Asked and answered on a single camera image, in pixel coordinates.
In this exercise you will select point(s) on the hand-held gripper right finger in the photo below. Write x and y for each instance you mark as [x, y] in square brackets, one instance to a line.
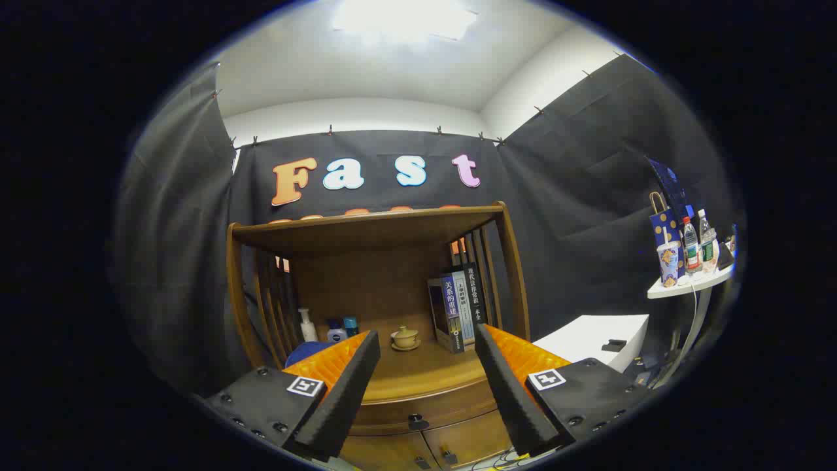
[507, 386]

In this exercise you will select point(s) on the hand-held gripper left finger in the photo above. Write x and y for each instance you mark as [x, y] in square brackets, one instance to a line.
[346, 392]

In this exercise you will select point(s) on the wooden drawer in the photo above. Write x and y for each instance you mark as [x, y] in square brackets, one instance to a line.
[444, 402]

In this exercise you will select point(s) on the wooden countertop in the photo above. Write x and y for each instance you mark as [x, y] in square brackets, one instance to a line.
[425, 369]

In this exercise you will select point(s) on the wooden cabinet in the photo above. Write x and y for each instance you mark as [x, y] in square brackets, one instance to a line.
[366, 281]

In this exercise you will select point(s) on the blue towel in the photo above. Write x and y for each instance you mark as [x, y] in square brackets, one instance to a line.
[307, 352]

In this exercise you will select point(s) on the white blue lotion bottle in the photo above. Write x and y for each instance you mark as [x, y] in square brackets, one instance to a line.
[337, 335]

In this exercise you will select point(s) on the teal bottle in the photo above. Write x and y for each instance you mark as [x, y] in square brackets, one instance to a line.
[351, 325]

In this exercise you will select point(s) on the white pump bottle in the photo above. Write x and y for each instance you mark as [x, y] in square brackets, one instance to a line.
[307, 330]

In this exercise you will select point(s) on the beige lidded teacup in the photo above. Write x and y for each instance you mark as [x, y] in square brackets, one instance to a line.
[405, 338]

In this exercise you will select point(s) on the light spine book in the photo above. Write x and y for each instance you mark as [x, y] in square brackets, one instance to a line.
[465, 307]

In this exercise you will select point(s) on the dark cover blue spine book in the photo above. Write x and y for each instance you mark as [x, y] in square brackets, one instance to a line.
[451, 314]

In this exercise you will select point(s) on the black spine book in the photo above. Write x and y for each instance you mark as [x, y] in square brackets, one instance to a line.
[477, 294]

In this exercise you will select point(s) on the white box unit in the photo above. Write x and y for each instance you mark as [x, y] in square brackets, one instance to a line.
[588, 333]

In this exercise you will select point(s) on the small black device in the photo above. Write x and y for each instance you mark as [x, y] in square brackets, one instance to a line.
[613, 345]

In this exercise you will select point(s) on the patterned paper cup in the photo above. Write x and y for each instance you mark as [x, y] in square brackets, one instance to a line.
[669, 261]

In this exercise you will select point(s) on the white side table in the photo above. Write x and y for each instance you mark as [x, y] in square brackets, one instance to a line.
[686, 286]

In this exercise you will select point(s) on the red label water bottle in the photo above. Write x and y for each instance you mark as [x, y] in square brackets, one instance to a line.
[691, 252]

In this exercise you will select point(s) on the blue patterned paper bag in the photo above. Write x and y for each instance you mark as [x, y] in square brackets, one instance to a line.
[667, 222]

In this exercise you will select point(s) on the green label water bottle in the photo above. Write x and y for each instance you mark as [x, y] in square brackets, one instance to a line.
[707, 248]

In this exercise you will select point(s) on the ceiling light panel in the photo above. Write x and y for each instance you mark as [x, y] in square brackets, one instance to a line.
[405, 16]

